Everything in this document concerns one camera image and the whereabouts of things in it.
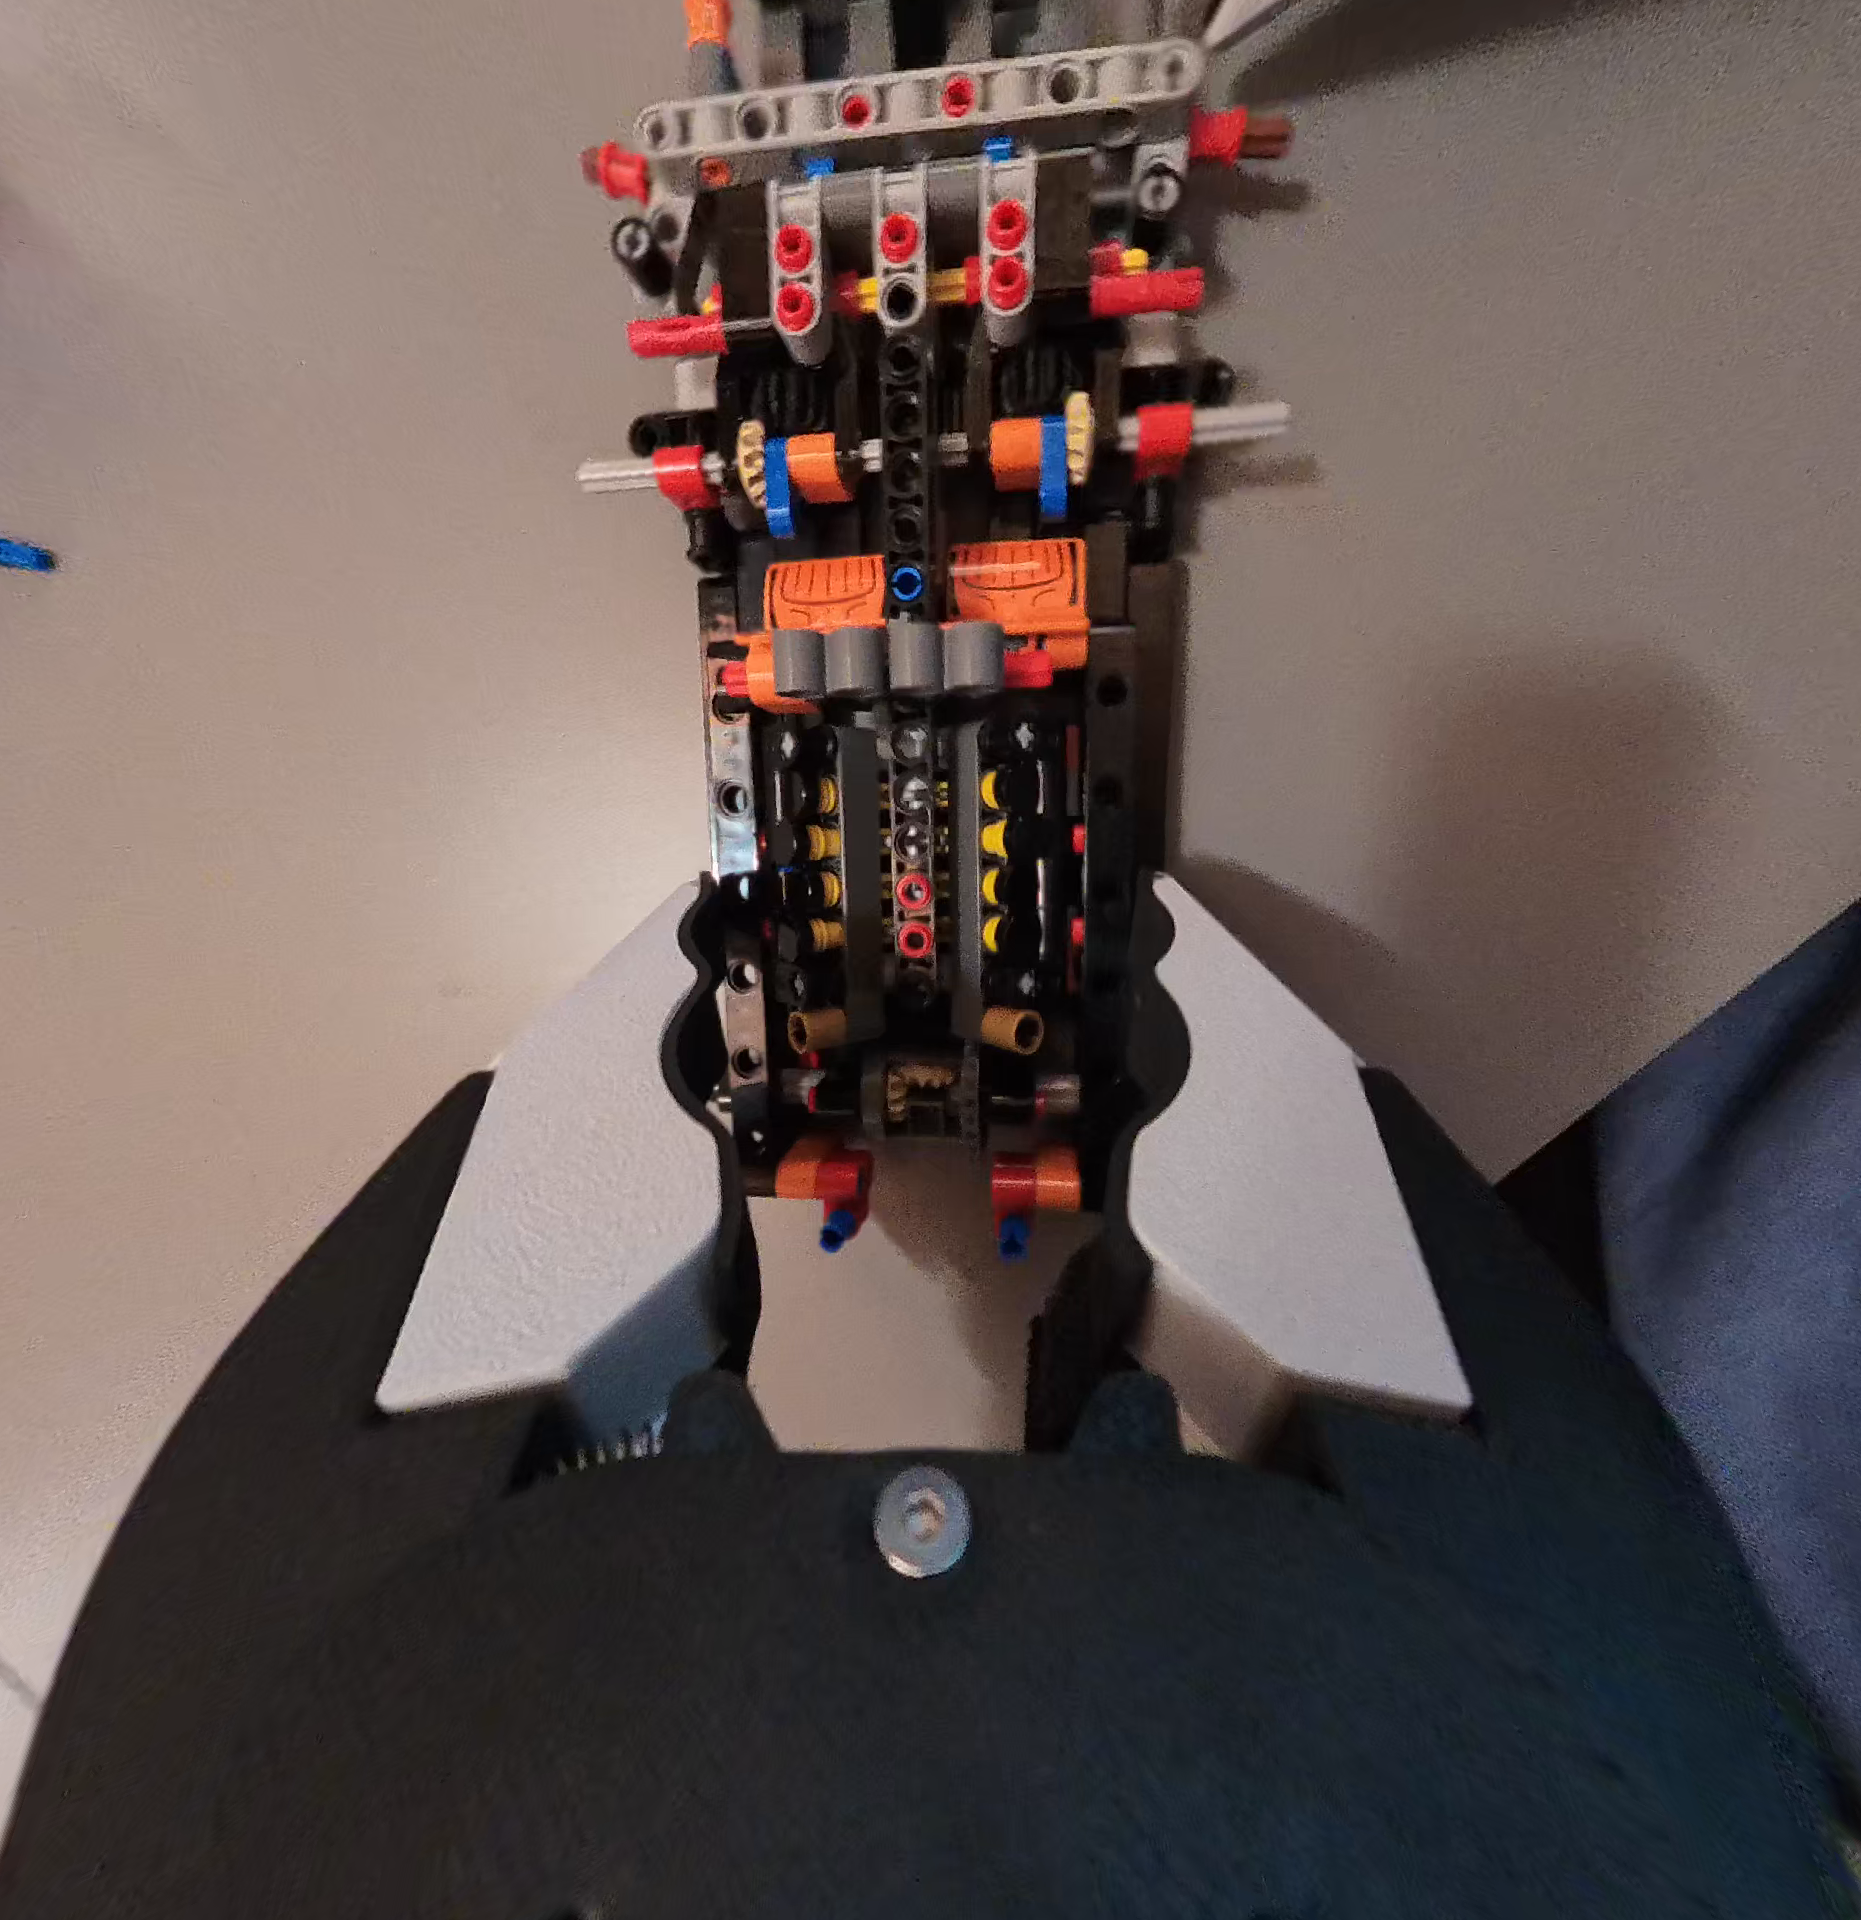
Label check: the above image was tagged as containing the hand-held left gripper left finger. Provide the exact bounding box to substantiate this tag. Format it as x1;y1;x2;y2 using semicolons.
375;874;763;1424

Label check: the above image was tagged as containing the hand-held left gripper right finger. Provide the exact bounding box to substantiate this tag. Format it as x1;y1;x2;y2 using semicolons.
1024;874;1477;1460

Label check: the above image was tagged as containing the multicoloured lego model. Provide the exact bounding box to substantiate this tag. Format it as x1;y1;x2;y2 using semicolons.
574;0;1299;1258

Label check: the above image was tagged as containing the person's blue sweater torso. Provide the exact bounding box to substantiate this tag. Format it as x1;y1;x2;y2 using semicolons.
1599;884;1861;1848

